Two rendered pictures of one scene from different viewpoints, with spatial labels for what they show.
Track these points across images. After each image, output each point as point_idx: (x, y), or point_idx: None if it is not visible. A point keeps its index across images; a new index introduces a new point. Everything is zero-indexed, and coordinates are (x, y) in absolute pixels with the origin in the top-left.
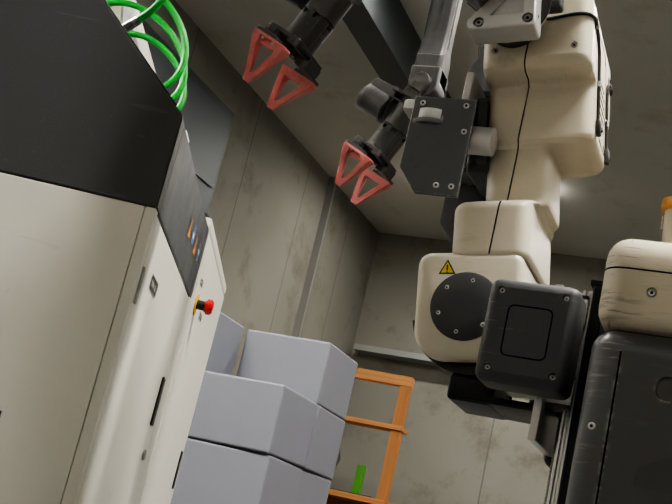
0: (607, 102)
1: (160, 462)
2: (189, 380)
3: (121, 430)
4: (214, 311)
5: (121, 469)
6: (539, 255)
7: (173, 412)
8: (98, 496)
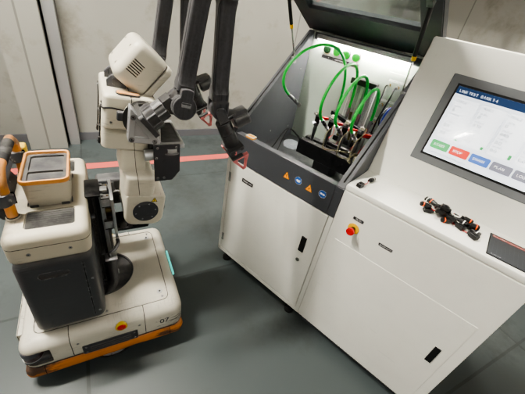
0: (99, 113)
1: (349, 295)
2: (396, 286)
3: (251, 223)
4: (469, 278)
5: (265, 241)
6: (121, 174)
7: (356, 279)
8: (243, 233)
